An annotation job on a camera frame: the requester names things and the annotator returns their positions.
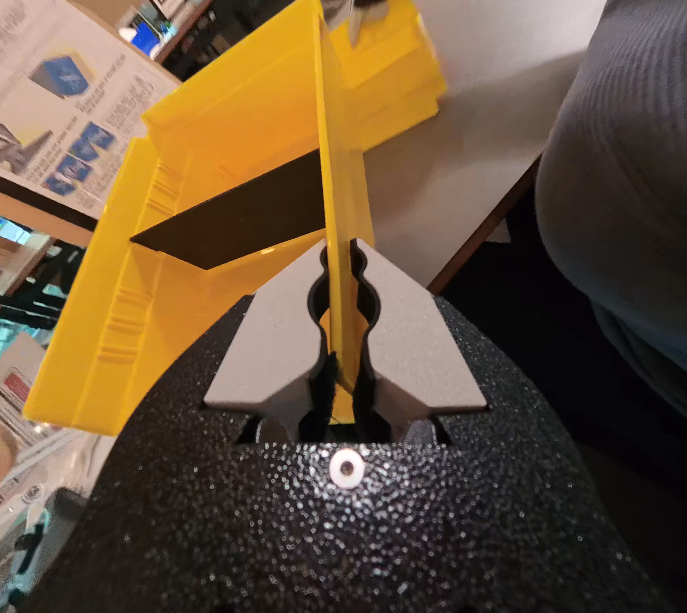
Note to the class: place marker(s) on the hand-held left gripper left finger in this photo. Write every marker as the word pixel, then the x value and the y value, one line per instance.
pixel 268 355

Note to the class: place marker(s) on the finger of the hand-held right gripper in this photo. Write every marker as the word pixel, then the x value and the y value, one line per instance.
pixel 357 28

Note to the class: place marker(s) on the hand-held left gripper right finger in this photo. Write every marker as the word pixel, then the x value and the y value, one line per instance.
pixel 424 355

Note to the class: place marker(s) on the yellow plastic bin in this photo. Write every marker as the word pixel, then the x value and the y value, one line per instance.
pixel 214 130
pixel 392 87

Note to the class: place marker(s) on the black bin divider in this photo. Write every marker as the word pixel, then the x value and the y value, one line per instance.
pixel 241 216

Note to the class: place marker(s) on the person's torso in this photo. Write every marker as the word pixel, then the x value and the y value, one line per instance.
pixel 617 167

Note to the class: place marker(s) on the printed instruction sheet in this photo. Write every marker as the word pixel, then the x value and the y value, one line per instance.
pixel 53 87

